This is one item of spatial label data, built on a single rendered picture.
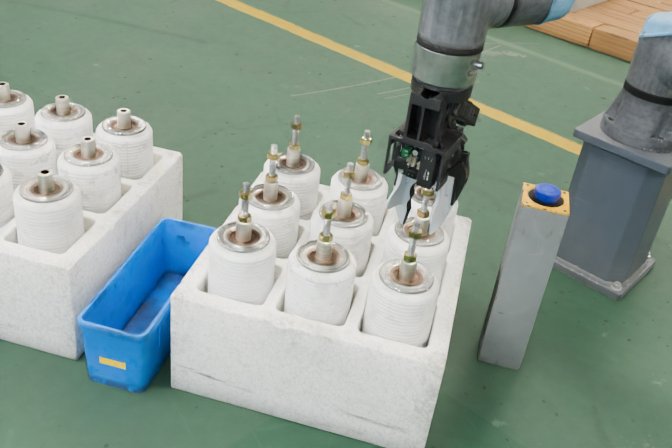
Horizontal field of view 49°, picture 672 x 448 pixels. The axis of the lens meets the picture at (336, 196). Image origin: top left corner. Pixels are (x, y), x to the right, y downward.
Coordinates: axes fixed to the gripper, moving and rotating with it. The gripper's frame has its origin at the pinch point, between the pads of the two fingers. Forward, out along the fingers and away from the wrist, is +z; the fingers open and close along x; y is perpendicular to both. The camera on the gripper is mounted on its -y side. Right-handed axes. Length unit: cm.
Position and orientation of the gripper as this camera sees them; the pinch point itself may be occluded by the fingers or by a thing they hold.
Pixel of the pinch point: (420, 217)
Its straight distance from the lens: 98.1
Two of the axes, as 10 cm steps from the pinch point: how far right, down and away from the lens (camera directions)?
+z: -1.1, 8.5, 5.2
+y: -4.6, 4.1, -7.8
